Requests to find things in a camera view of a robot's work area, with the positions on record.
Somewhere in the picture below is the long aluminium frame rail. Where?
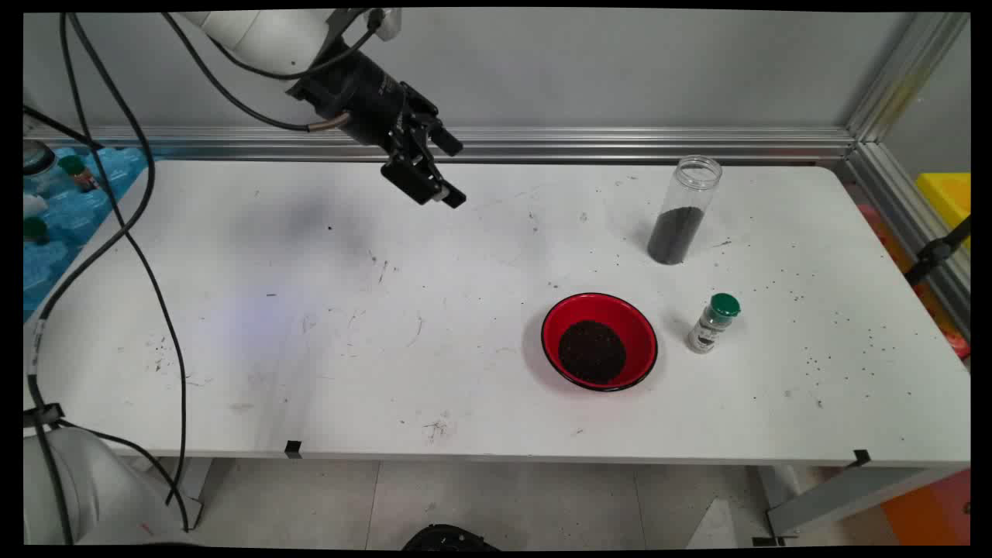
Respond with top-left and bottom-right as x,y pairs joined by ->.
23,126 -> 857,164

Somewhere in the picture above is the tall clear plastic jar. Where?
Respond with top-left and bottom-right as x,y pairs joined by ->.
647,155 -> 723,266

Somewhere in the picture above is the small spice bottle green cap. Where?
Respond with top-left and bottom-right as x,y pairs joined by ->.
687,292 -> 742,355

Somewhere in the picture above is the clear lidded jar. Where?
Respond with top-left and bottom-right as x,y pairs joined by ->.
23,139 -> 59,195

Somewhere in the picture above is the short aluminium frame rail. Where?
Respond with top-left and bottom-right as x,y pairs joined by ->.
845,143 -> 971,338

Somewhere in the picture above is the orange bottle green cap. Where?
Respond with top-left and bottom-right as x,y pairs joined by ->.
58,155 -> 102,193

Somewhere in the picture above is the black clamp stand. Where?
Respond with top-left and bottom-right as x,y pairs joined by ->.
903,217 -> 971,288

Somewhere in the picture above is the grey table leg beam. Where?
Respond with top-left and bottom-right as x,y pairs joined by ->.
756,465 -> 970,543

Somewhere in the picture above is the red bowl black rim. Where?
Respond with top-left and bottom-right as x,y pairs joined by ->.
540,292 -> 660,393

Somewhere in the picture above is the thin black rod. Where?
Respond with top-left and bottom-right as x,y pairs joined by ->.
23,105 -> 105,152

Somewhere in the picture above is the blue cloth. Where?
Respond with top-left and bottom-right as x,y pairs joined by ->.
23,147 -> 152,319

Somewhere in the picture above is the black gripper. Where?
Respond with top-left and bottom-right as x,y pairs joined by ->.
316,56 -> 468,208

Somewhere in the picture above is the aluminium frame post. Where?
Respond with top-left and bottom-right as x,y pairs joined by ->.
845,12 -> 970,144

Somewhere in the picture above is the grey table leg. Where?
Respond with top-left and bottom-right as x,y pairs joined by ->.
178,457 -> 214,528

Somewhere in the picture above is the plain black cable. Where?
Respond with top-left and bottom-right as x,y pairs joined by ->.
58,12 -> 350,532

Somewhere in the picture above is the yellow plastic box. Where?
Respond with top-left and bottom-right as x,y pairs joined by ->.
916,172 -> 971,249

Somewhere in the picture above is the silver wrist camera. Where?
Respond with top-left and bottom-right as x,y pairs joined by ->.
370,8 -> 404,41

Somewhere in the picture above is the black cable with white label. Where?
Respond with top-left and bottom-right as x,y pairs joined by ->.
23,9 -> 388,547

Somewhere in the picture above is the orange floor box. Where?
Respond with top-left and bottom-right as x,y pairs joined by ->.
880,469 -> 971,547

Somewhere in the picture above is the black round floor object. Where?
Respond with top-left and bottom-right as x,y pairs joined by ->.
401,524 -> 501,551

